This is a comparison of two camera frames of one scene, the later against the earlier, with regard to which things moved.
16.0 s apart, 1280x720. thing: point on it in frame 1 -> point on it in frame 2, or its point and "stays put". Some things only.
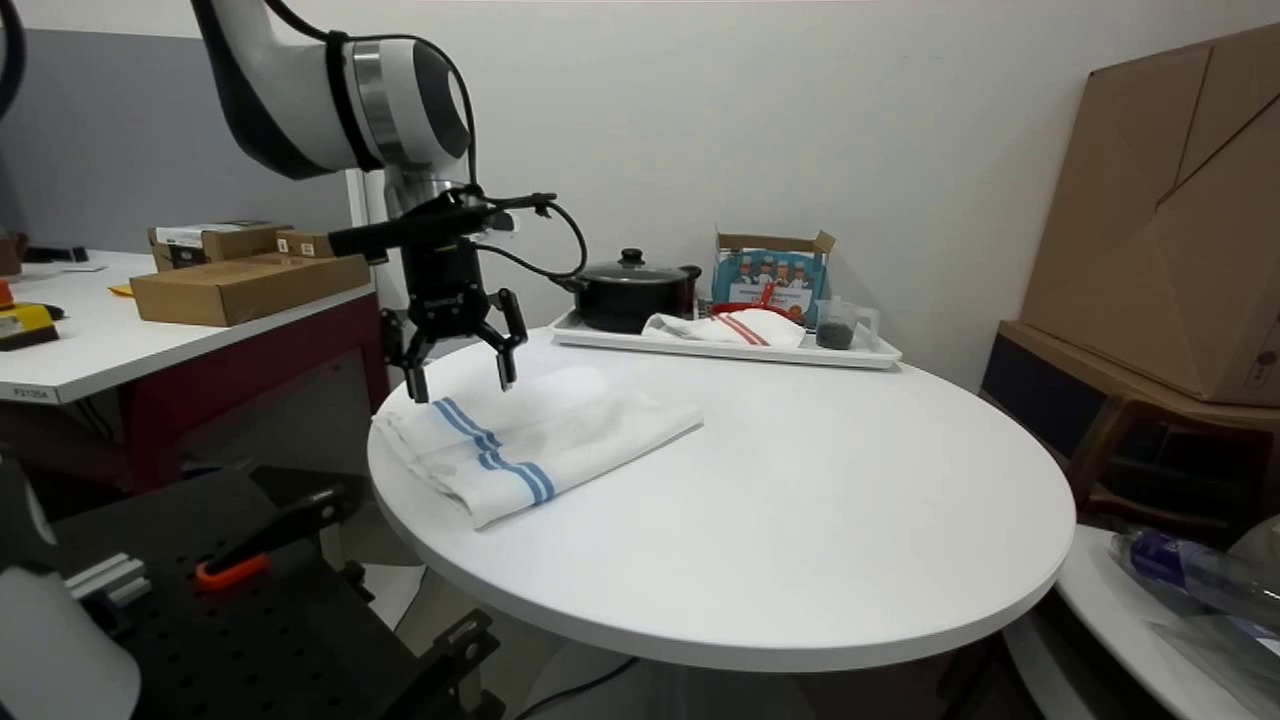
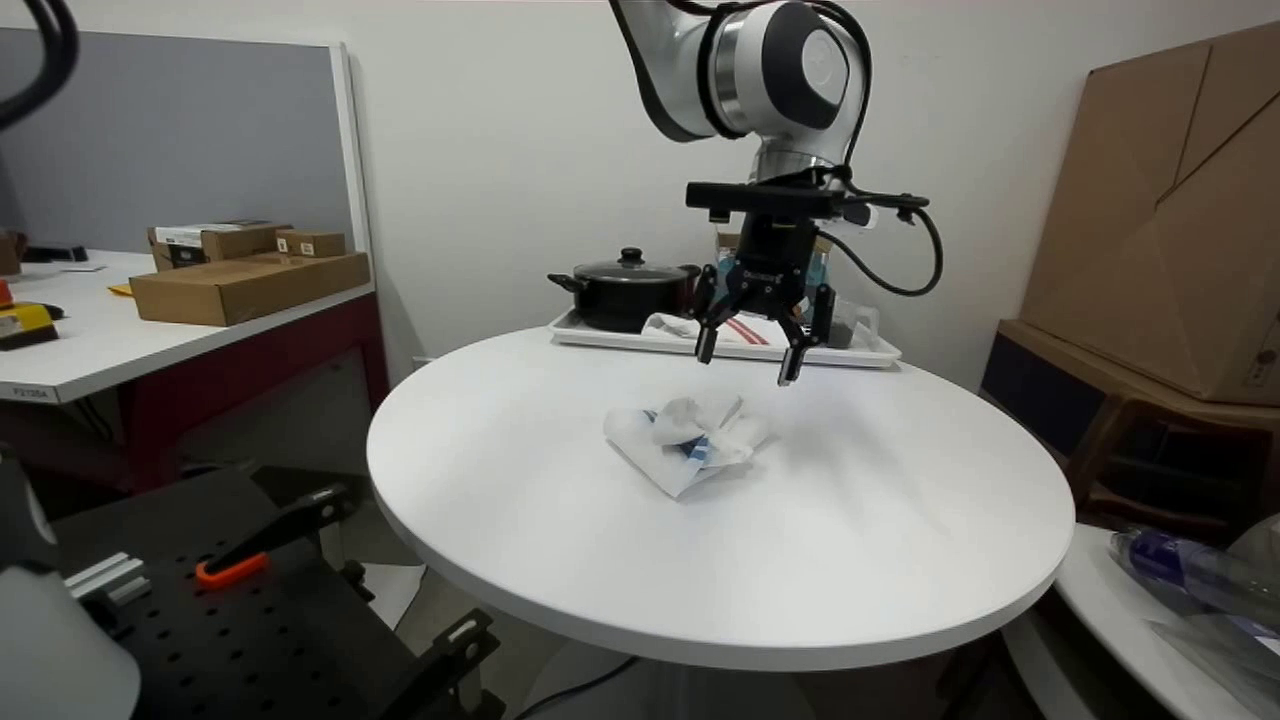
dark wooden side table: [1137, 456] stays put
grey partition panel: [124, 135] stays put
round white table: [813, 518] stays put
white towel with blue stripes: [505, 449] -> [684, 441]
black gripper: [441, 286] -> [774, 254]
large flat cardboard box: [245, 291] stays put
